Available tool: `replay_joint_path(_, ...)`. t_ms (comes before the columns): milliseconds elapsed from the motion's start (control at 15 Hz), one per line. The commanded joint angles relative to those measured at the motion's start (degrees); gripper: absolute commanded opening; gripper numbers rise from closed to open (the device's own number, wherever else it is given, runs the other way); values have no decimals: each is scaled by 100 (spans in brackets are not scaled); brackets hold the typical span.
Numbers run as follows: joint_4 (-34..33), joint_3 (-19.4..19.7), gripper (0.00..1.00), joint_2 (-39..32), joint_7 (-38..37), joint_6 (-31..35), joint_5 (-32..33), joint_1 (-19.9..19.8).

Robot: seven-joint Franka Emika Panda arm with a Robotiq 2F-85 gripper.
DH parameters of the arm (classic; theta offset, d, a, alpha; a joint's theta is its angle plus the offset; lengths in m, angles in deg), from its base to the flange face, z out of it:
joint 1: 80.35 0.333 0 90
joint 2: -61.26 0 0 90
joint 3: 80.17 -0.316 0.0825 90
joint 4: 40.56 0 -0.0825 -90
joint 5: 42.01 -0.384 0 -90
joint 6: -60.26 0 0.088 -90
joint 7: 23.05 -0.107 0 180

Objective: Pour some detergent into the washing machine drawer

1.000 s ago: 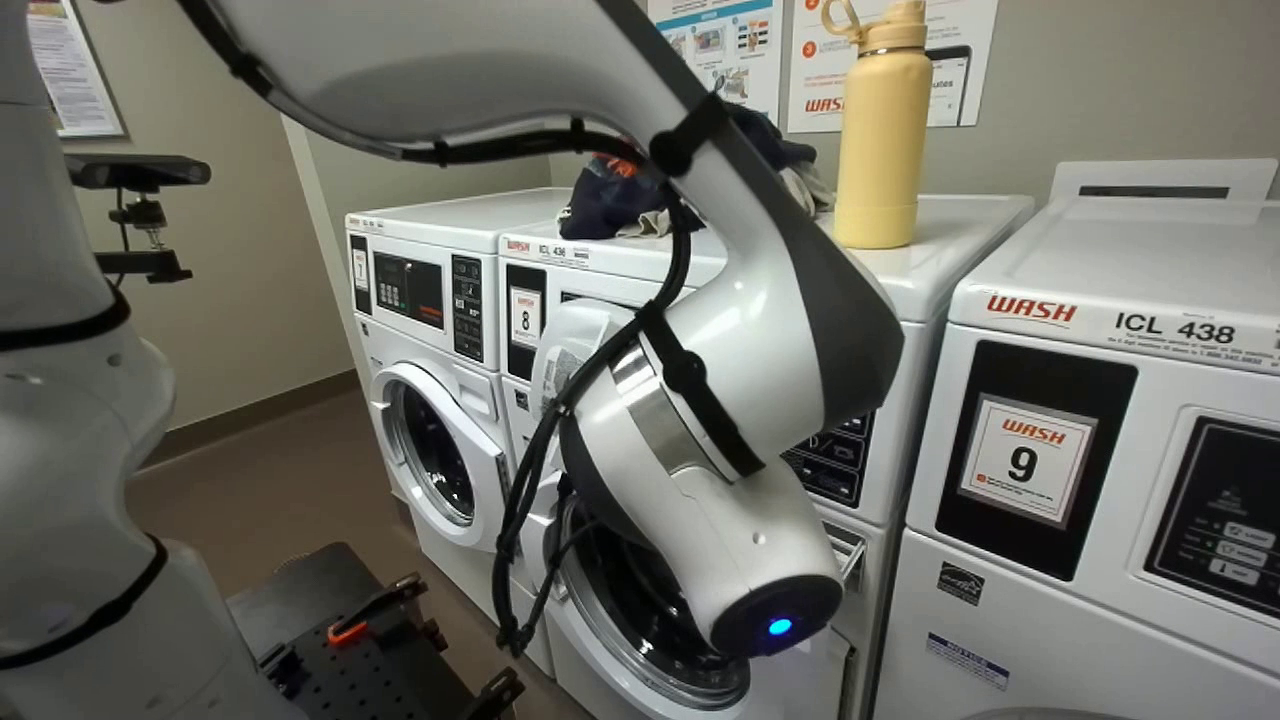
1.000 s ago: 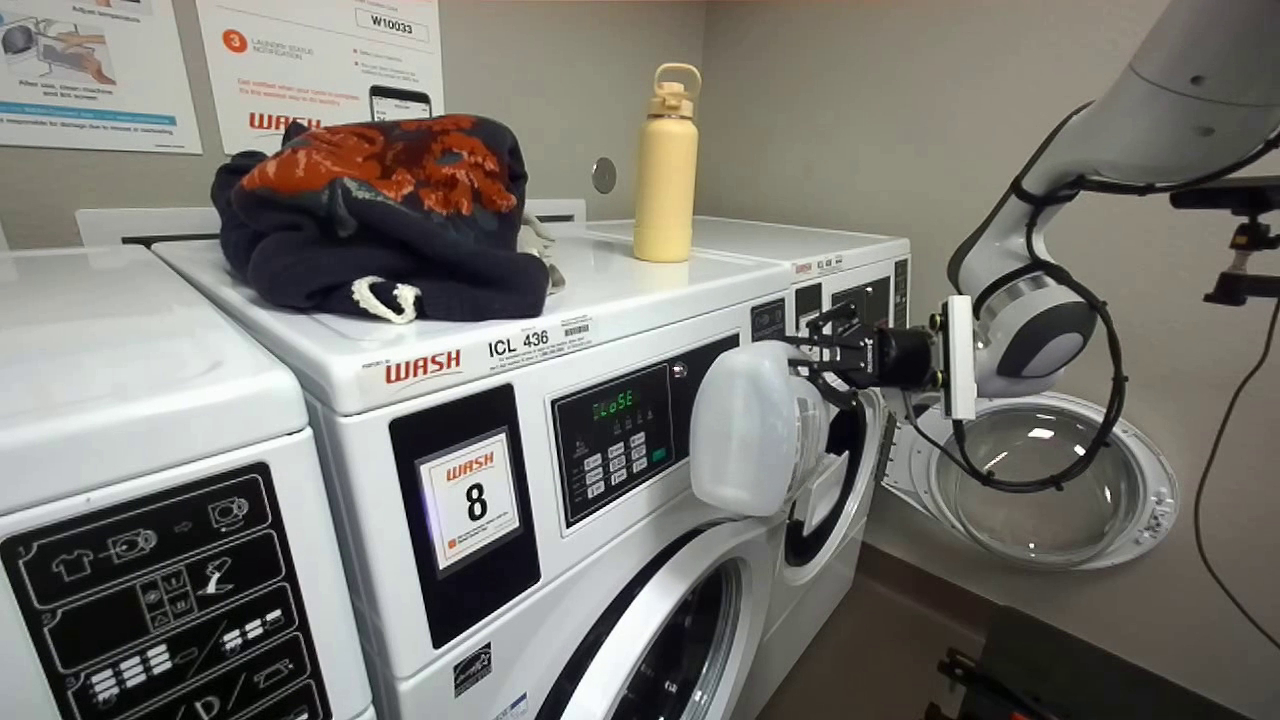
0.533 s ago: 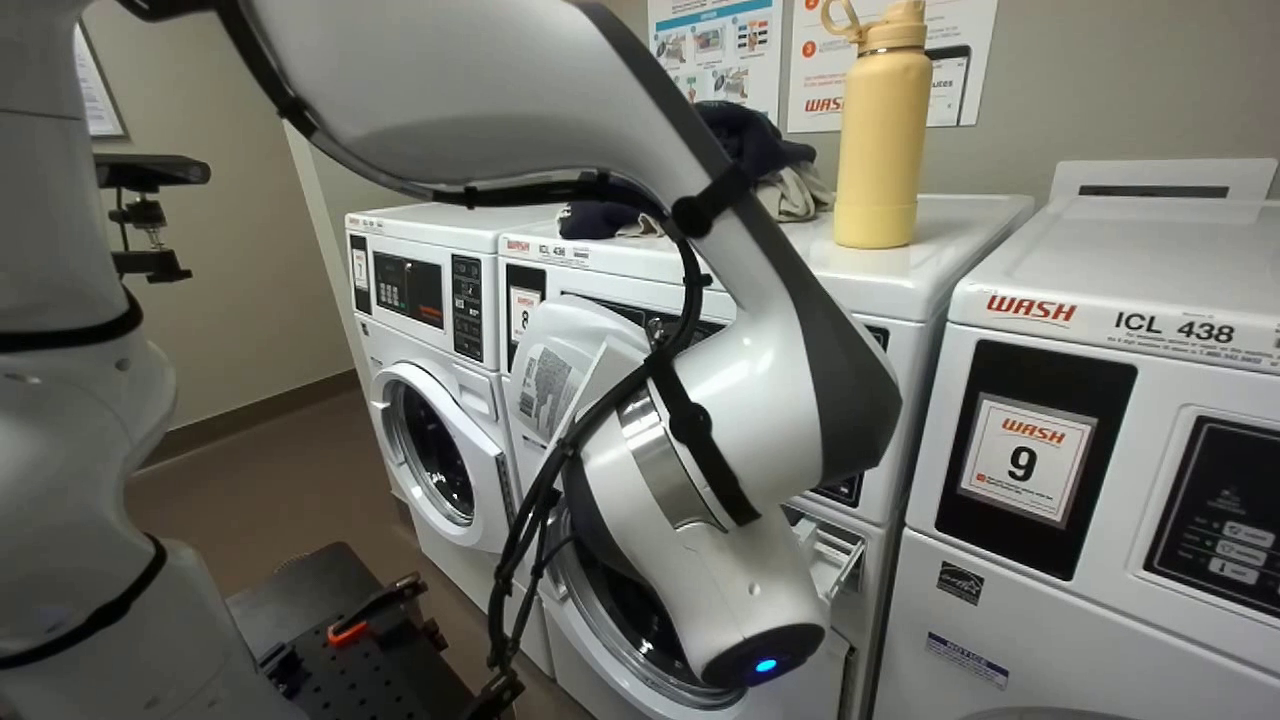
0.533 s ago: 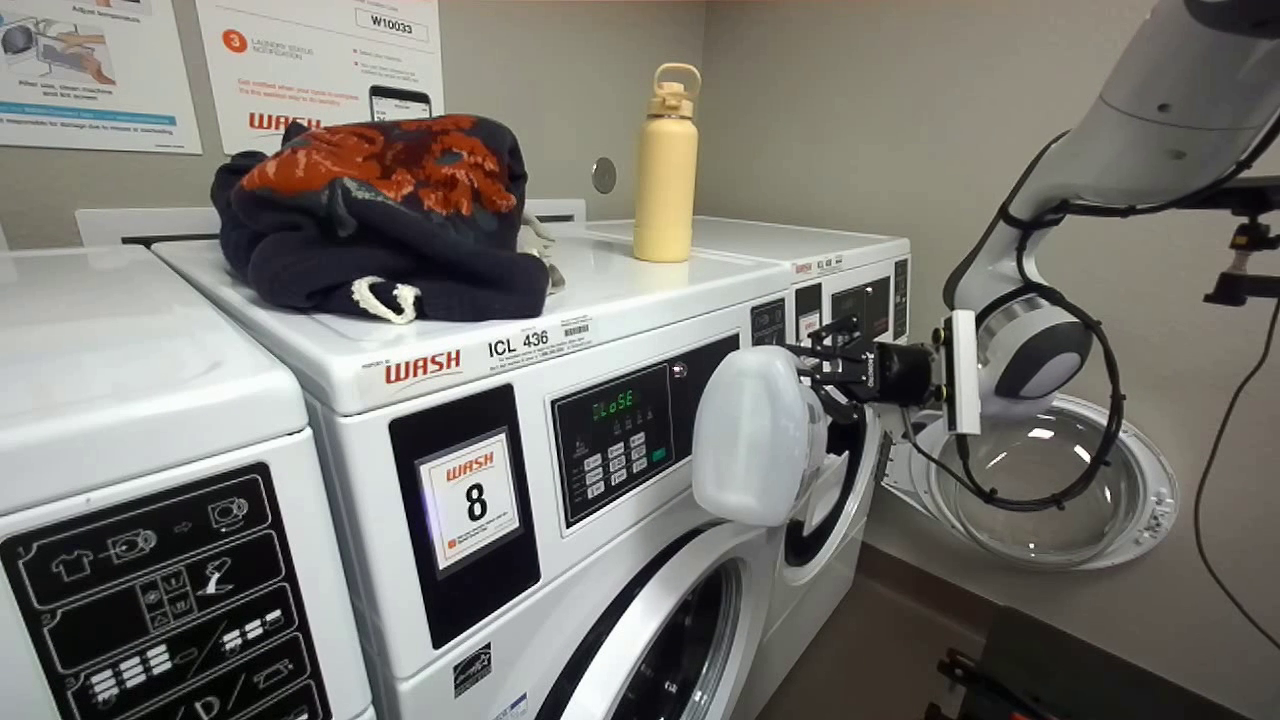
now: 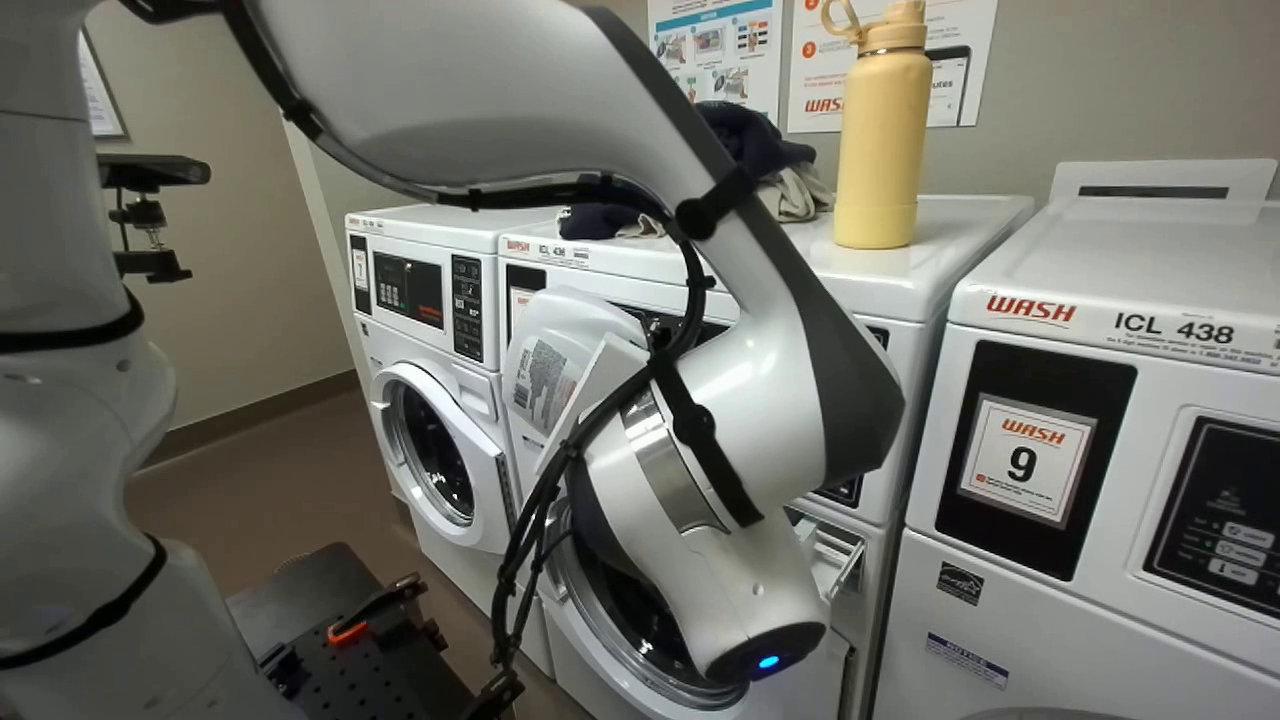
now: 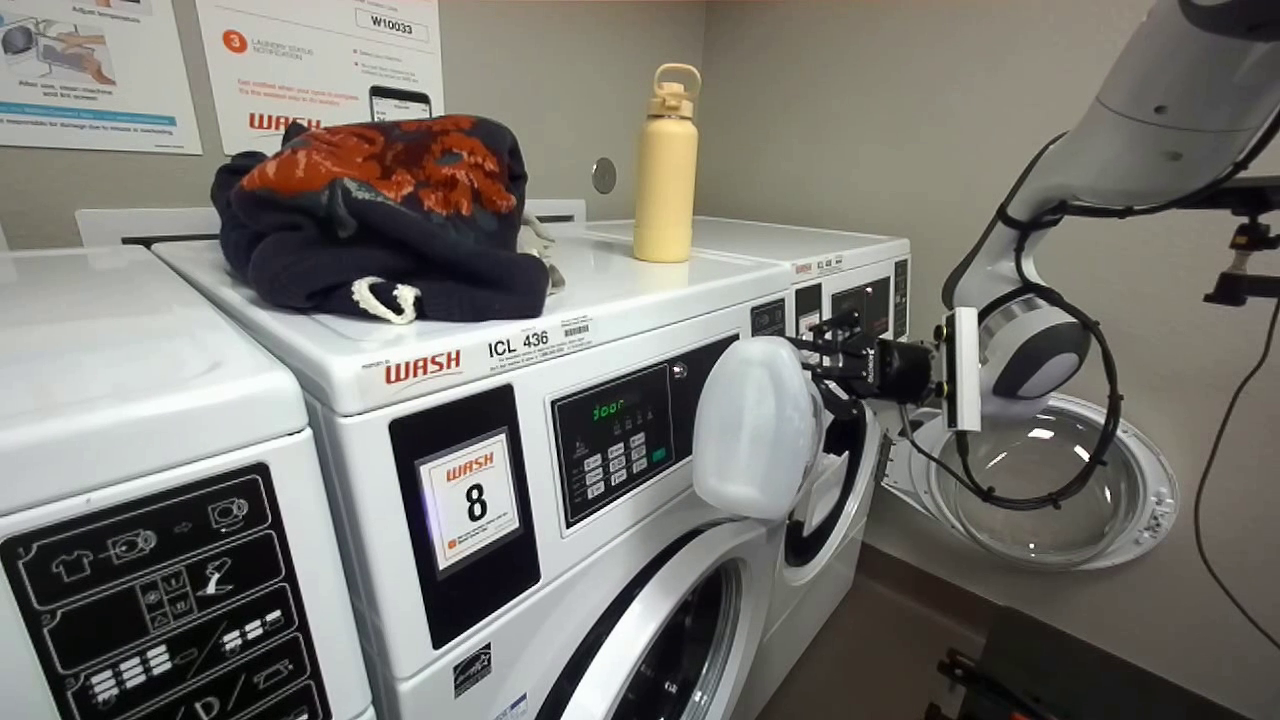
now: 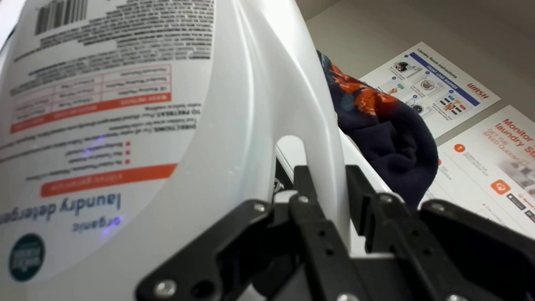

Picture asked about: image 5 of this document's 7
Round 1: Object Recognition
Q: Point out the white front-load washing machine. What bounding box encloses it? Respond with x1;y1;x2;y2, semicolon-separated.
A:
338;196;554;672

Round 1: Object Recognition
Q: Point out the black stereo camera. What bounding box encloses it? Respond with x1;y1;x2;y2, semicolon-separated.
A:
93;149;214;192

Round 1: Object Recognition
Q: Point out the orange white wall poster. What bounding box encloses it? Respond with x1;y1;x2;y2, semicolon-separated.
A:
782;0;1002;137

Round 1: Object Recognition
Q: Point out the white detergent drawer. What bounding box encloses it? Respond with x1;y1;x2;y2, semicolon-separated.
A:
795;516;873;607

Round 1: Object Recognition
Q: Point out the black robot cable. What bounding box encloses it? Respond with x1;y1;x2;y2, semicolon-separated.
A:
482;170;753;672

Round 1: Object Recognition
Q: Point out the yellow metal water bottle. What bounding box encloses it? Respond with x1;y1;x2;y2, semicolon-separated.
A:
820;0;934;256

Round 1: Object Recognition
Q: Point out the white washer number eight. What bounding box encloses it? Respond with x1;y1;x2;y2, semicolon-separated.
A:
493;192;1034;720

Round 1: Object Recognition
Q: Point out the round washer door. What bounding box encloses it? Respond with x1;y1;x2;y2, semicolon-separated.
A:
366;354;520;559
535;532;753;714

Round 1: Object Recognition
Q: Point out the blue white wall poster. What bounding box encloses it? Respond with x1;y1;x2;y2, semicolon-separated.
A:
648;0;789;121

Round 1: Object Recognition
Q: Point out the white washer number nine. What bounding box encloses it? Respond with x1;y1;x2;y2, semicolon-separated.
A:
873;154;1280;720

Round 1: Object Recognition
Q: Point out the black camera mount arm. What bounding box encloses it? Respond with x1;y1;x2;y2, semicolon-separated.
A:
103;186;195;286

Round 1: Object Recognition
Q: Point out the red-handled black clamp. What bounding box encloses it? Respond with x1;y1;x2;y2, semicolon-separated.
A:
318;573;433;656

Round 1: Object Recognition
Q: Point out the black perforated base platform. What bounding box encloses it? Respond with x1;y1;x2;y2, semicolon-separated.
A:
224;534;529;720

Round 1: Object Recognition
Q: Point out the framed wall notice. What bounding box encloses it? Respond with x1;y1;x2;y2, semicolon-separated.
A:
70;27;131;144

